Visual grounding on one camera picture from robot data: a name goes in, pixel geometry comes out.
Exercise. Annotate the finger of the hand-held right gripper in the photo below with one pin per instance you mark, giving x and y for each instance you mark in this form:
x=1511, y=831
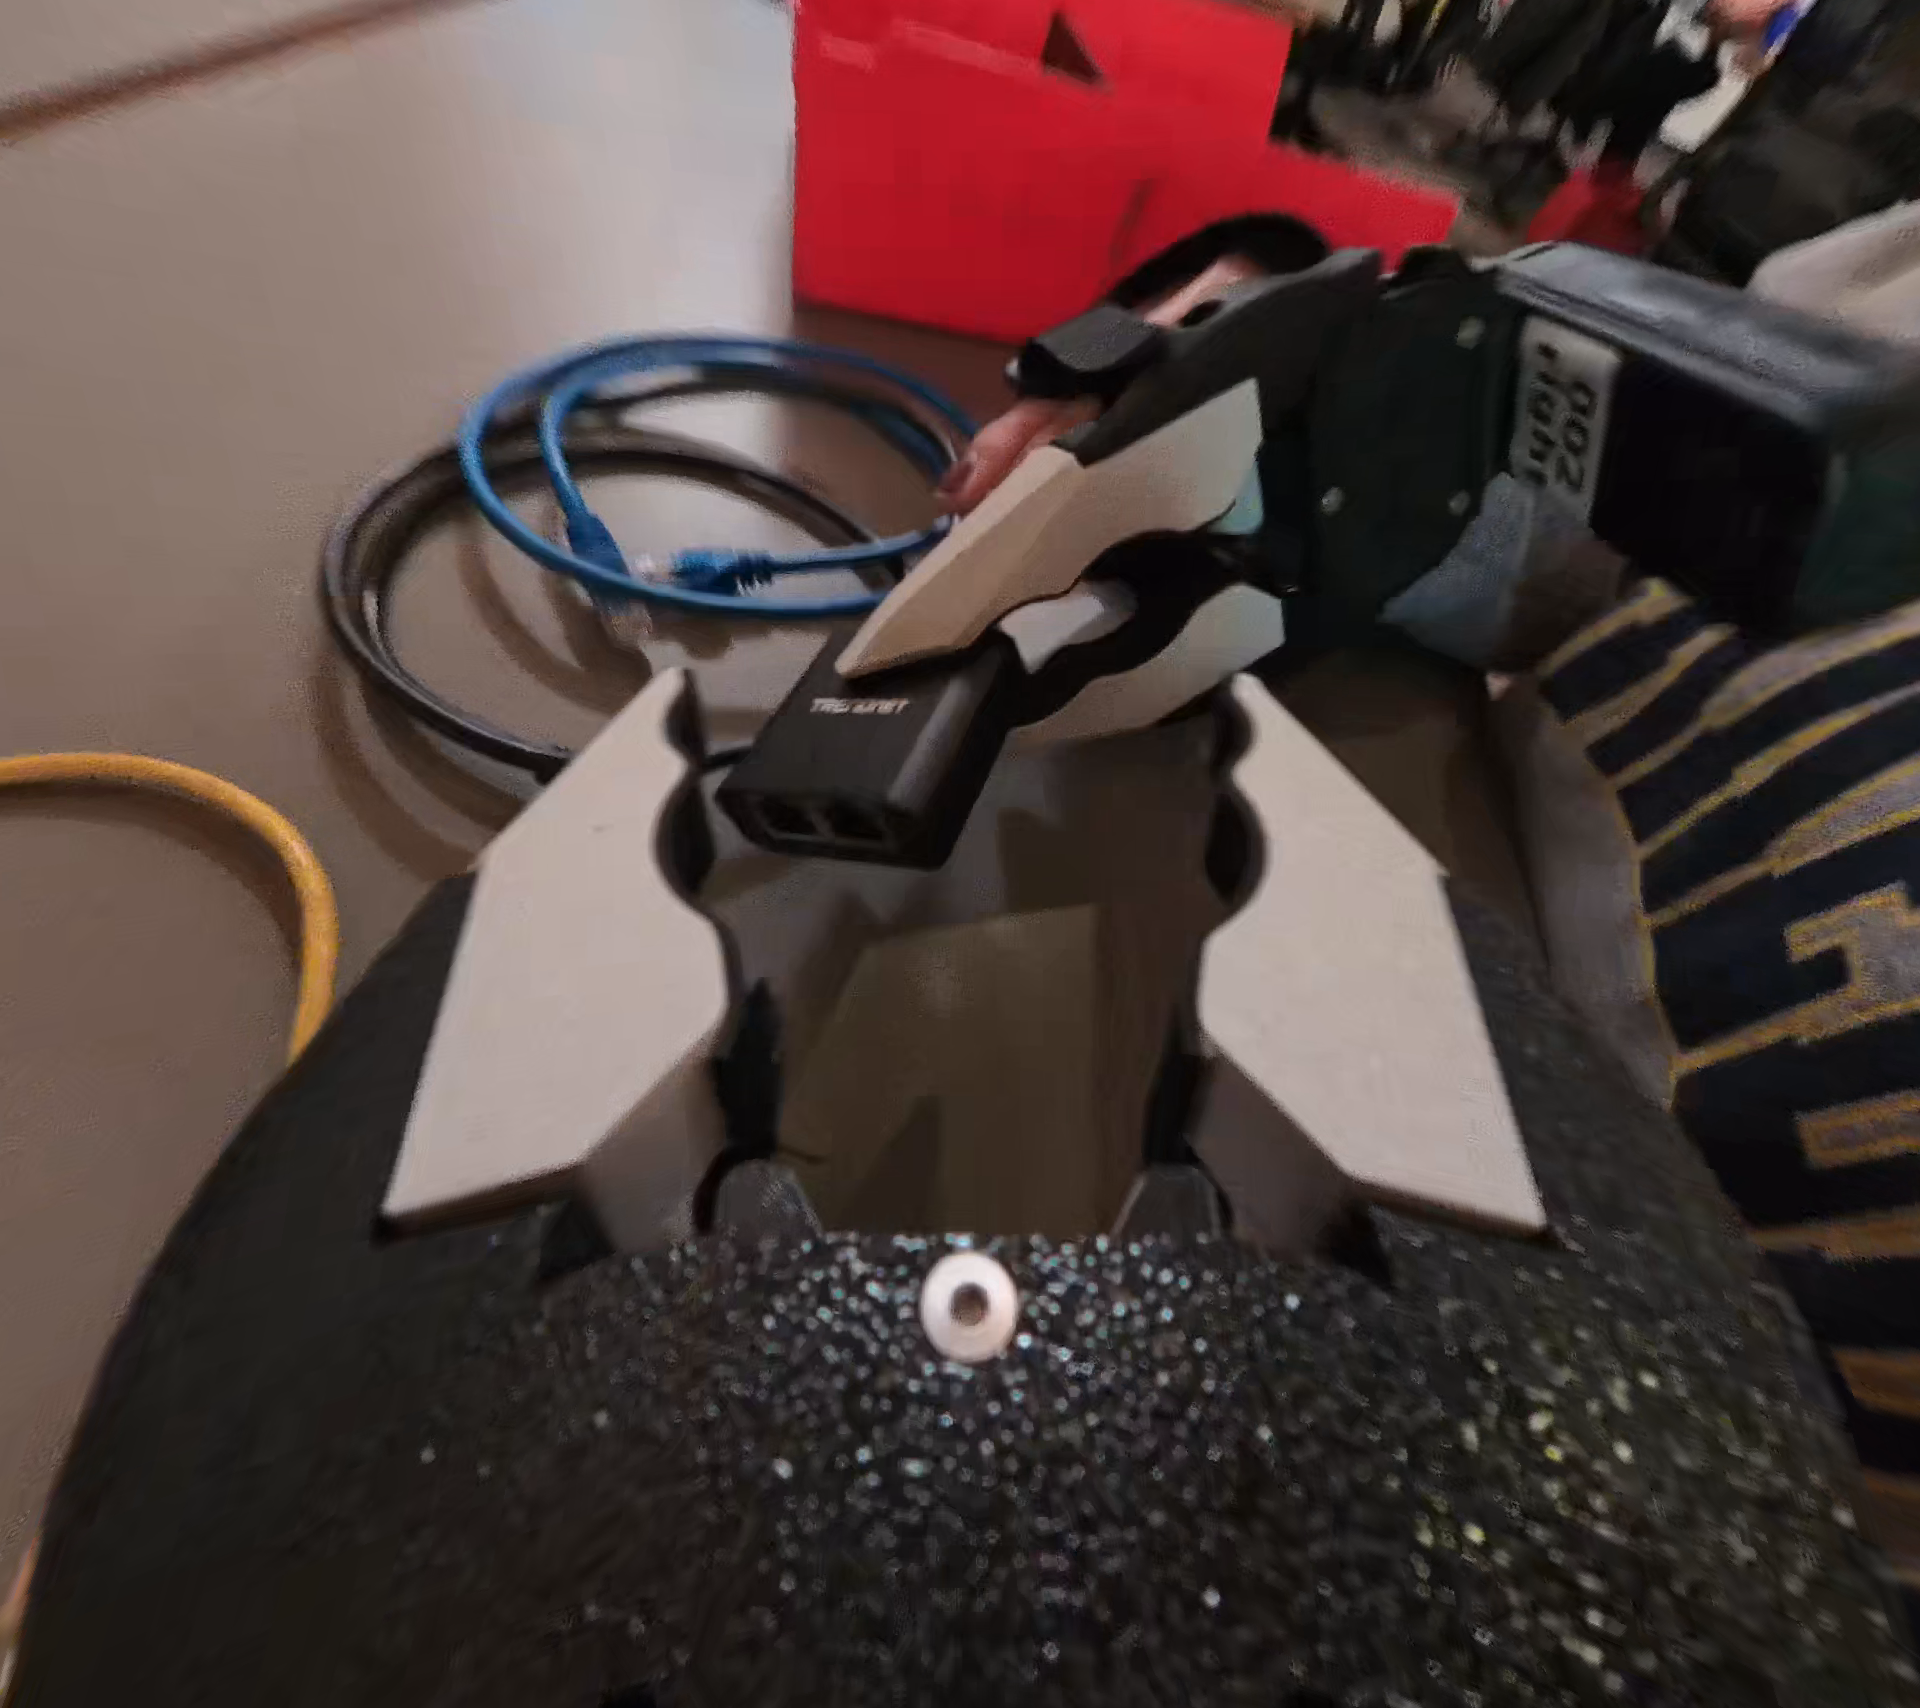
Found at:
x=1185, y=667
x=1051, y=523

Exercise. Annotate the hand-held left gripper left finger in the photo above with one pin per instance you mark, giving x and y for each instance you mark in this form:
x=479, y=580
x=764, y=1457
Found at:
x=570, y=973

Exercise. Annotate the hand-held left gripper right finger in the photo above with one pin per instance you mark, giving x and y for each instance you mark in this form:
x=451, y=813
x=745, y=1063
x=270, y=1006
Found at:
x=1350, y=989

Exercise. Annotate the black ethernet adapter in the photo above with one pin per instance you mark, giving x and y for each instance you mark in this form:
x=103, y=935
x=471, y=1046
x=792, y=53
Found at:
x=870, y=763

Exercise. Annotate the person's right hand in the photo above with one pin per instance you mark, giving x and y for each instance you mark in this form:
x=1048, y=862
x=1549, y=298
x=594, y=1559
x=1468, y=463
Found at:
x=1004, y=448

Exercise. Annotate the red plastic bin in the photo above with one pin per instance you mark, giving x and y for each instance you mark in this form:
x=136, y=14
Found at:
x=960, y=163

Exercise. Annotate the navy patterned sweater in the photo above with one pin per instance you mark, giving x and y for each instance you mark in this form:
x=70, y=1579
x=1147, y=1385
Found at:
x=1771, y=989

